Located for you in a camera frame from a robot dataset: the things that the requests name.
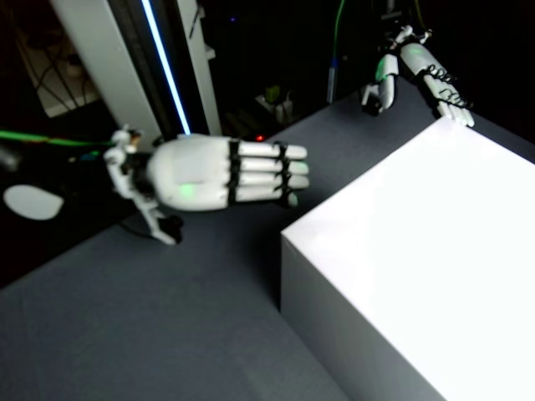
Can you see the white column with blue light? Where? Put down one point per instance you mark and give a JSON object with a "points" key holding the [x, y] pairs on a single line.
{"points": [[104, 62]]}

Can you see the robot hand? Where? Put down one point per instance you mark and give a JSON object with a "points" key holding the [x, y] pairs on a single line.
{"points": [[418, 58], [192, 167]]}

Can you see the grey table cloth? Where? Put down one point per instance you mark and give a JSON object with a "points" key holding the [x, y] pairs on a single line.
{"points": [[125, 326]]}

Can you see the large white box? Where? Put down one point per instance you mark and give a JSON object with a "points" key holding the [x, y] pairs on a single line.
{"points": [[418, 250]]}

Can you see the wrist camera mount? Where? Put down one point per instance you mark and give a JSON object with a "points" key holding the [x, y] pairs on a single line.
{"points": [[161, 225], [370, 100]]}

